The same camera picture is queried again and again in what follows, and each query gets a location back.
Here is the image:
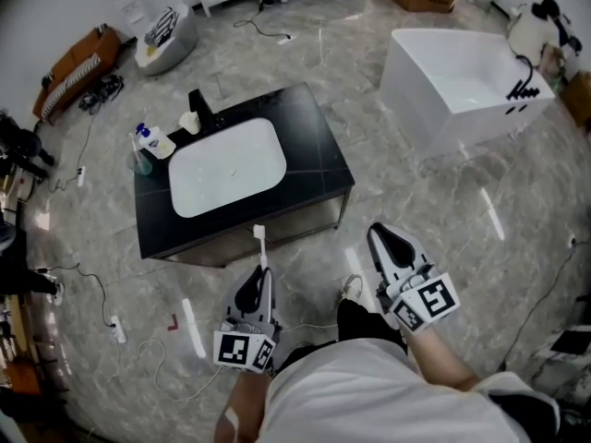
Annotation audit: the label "white bathtub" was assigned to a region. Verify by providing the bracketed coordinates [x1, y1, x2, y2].
[378, 28, 557, 163]

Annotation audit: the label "striped black white cloth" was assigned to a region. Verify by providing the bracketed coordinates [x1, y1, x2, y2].
[143, 6, 179, 48]

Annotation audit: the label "person's white shirt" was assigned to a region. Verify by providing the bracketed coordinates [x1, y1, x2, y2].
[262, 339, 562, 443]

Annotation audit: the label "person's right forearm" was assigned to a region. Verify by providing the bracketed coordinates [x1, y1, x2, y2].
[405, 328, 481, 391]

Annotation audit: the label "black sink faucet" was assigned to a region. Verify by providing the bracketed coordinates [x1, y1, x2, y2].
[187, 89, 218, 131]

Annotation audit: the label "green cup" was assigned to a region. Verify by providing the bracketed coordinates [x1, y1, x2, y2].
[127, 150, 153, 176]

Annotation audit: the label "person's right white shoe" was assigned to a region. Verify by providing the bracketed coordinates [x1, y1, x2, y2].
[341, 273, 366, 300]

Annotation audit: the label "white soap bottle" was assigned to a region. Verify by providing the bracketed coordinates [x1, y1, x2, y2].
[135, 122, 177, 160]

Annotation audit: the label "black bathtub faucet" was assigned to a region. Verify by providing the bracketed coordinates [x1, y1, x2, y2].
[505, 54, 541, 103]

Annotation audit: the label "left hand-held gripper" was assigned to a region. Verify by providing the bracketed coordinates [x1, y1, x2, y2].
[211, 266, 283, 376]

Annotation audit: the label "black floor cable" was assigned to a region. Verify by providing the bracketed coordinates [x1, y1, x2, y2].
[36, 261, 116, 329]

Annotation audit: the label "white sink basin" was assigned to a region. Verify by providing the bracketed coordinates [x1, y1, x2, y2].
[167, 117, 288, 220]

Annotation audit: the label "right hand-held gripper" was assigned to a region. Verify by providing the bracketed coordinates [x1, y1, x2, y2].
[367, 222, 463, 338]

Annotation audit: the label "white floor cable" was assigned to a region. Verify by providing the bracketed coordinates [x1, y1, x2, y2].
[105, 339, 223, 403]

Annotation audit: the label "black shoulder bag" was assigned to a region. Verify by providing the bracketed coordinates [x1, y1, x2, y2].
[488, 388, 562, 443]

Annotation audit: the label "person's black trousers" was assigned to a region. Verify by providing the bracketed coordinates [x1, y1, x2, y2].
[276, 300, 410, 377]

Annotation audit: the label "grey round seat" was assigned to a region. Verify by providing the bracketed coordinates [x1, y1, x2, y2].
[133, 5, 199, 77]

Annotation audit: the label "black laptop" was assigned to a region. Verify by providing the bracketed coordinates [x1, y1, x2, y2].
[549, 329, 591, 355]

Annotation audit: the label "dark vanity cabinet black top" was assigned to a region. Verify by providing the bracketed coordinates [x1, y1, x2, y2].
[133, 80, 356, 269]

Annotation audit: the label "person's left forearm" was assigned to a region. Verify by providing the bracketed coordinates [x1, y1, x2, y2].
[214, 369, 273, 443]

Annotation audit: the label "tangle of black cables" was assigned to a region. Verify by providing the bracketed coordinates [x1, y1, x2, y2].
[78, 74, 125, 114]

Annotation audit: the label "white toothbrush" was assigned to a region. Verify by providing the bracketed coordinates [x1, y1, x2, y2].
[252, 223, 271, 271]

